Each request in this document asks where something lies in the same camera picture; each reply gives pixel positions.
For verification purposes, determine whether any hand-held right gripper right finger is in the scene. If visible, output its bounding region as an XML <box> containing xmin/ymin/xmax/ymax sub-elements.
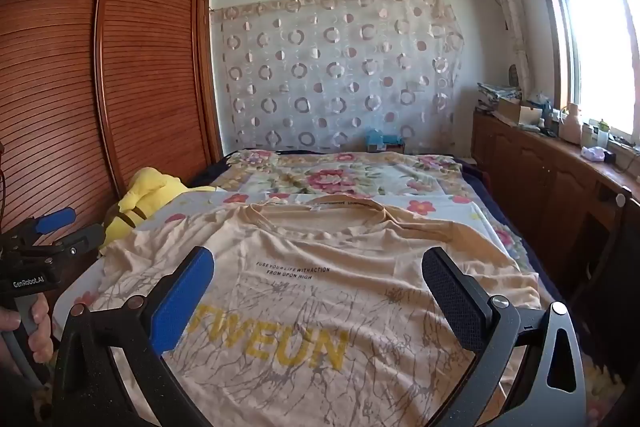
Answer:
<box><xmin>421</xmin><ymin>247</ymin><xmax>588</xmax><ymax>427</ymax></box>

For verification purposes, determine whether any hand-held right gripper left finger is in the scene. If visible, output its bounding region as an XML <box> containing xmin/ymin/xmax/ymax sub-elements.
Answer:
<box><xmin>50</xmin><ymin>246</ymin><xmax>216</xmax><ymax>427</ymax></box>

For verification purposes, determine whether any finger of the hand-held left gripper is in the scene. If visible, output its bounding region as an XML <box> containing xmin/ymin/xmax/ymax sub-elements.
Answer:
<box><xmin>30</xmin><ymin>223</ymin><xmax>107</xmax><ymax>265</ymax></box>
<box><xmin>10</xmin><ymin>207</ymin><xmax>77</xmax><ymax>248</ymax></box>

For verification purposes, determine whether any beige printed t-shirt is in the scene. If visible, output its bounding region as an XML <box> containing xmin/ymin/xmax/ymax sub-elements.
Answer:
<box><xmin>87</xmin><ymin>194</ymin><xmax>553</xmax><ymax>427</ymax></box>

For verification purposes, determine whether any person's left hand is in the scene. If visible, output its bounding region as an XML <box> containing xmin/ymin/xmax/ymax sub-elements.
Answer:
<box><xmin>0</xmin><ymin>292</ymin><xmax>53</xmax><ymax>375</ymax></box>

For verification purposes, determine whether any yellow plush toy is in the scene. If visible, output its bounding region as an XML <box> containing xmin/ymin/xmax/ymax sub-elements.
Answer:
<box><xmin>98</xmin><ymin>167</ymin><xmax>216</xmax><ymax>255</ymax></box>

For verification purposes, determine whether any white floral bed sheet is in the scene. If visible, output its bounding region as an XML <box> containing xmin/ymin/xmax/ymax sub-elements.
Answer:
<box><xmin>55</xmin><ymin>189</ymin><xmax>626</xmax><ymax>427</ymax></box>
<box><xmin>190</xmin><ymin>149</ymin><xmax>566</xmax><ymax>308</ymax></box>

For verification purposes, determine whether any wooden sideboard cabinet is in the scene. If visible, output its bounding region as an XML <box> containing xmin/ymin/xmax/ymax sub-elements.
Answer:
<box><xmin>470</xmin><ymin>109</ymin><xmax>640</xmax><ymax>358</ymax></box>

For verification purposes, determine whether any floral quilt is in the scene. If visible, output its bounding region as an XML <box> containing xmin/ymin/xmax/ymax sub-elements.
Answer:
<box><xmin>200</xmin><ymin>148</ymin><xmax>546</xmax><ymax>298</ymax></box>

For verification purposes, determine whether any teal box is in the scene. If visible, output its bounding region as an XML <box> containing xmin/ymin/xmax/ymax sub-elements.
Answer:
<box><xmin>364</xmin><ymin>127</ymin><xmax>406</xmax><ymax>154</ymax></box>

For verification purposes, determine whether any wooden slatted wardrobe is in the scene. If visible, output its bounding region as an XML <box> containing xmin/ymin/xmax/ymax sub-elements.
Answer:
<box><xmin>0</xmin><ymin>0</ymin><xmax>223</xmax><ymax>358</ymax></box>

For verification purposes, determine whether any cardboard box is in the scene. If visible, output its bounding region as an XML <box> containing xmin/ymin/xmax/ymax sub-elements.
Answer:
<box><xmin>497</xmin><ymin>97</ymin><xmax>538</xmax><ymax>128</ymax></box>

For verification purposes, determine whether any beige jug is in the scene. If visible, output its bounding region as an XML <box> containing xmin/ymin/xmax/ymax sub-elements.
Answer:
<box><xmin>559</xmin><ymin>103</ymin><xmax>583</xmax><ymax>144</ymax></box>

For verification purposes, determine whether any circle-patterned sheer curtain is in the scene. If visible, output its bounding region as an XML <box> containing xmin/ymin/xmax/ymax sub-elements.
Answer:
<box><xmin>210</xmin><ymin>0</ymin><xmax>466</xmax><ymax>152</ymax></box>

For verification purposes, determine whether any patterned window curtain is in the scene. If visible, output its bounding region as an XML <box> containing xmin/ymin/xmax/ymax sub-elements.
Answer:
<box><xmin>482</xmin><ymin>0</ymin><xmax>531</xmax><ymax>98</ymax></box>

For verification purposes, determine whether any wood-framed window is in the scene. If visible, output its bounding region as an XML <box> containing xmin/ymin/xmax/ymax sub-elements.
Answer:
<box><xmin>530</xmin><ymin>0</ymin><xmax>640</xmax><ymax>148</ymax></box>

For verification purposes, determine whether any dark frame with round knob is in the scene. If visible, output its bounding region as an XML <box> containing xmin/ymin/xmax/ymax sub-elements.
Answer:
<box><xmin>567</xmin><ymin>187</ymin><xmax>633</xmax><ymax>308</ymax></box>

